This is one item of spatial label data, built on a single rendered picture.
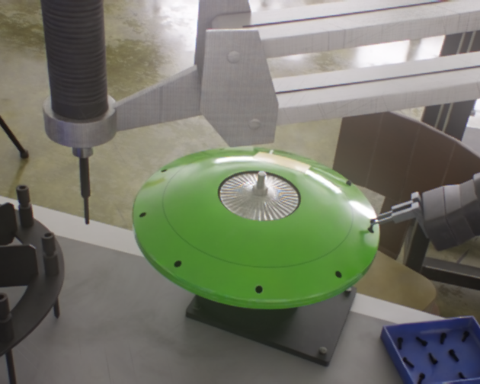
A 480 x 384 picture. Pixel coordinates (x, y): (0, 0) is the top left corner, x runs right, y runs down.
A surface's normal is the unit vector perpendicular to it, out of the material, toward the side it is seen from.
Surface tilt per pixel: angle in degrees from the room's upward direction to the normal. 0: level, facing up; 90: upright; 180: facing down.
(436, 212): 35
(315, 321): 0
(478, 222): 96
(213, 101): 90
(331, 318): 0
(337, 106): 90
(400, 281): 0
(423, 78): 9
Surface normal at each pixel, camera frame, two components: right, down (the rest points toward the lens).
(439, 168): -0.72, 0.36
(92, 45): 0.66, 0.50
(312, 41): 0.14, 0.61
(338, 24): -0.06, -0.79
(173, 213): -0.25, -0.70
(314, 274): 0.28, -0.50
